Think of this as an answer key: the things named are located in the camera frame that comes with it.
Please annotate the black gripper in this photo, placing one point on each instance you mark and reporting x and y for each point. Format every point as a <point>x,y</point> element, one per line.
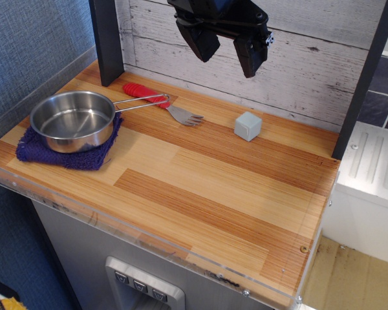
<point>200,22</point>

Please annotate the dark right post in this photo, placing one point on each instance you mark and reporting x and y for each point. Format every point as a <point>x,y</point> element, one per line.
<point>369,68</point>

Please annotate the silver dispenser panel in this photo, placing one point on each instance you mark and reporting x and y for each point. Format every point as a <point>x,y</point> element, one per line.
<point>134,288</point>

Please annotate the white toy sink unit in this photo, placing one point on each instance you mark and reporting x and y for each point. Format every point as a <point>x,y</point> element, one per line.
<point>357,215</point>

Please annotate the purple towel cloth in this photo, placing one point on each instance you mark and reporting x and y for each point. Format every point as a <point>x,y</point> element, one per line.
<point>31,149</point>

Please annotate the clear acrylic edge guard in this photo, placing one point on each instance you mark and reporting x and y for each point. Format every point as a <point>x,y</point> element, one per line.
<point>240,229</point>

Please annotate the dark post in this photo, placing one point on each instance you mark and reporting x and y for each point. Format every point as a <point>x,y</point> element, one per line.
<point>107,40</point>
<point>369,68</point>

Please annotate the dark left post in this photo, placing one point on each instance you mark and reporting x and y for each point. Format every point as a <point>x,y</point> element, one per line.
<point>107,40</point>

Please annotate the grey cube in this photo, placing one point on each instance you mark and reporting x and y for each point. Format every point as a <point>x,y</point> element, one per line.
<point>248,126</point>

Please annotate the red-handled metal fork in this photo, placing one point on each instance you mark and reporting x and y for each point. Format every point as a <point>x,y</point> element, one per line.
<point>180,115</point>

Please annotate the stainless steel pot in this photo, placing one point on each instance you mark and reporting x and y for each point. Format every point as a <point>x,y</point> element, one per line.
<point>76,121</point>

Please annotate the yellow black object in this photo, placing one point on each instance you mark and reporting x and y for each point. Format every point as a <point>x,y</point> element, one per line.
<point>11,304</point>

